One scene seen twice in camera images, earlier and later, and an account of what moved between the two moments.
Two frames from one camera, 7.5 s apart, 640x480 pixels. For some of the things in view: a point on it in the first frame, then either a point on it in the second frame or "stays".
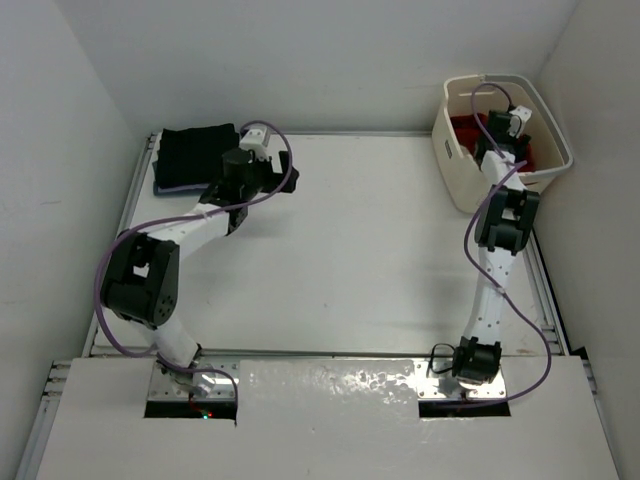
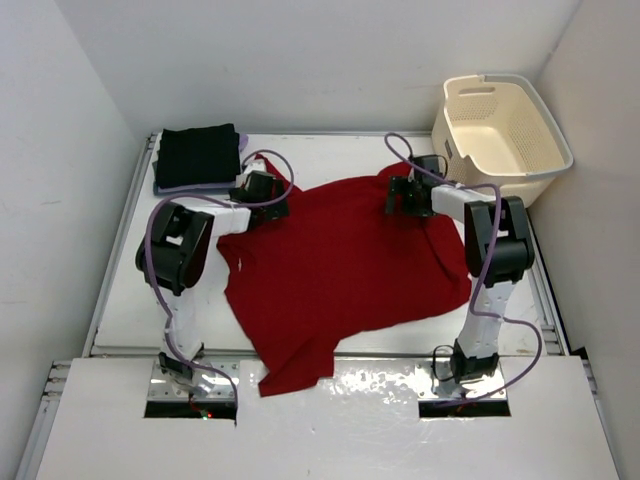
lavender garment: x=177 y=188 stays
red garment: x=468 y=136 to x=336 y=266
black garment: x=193 y=155 stays
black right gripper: x=515 y=142 to x=401 y=185
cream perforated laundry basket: x=463 y=179 stays
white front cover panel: x=318 y=419 stays
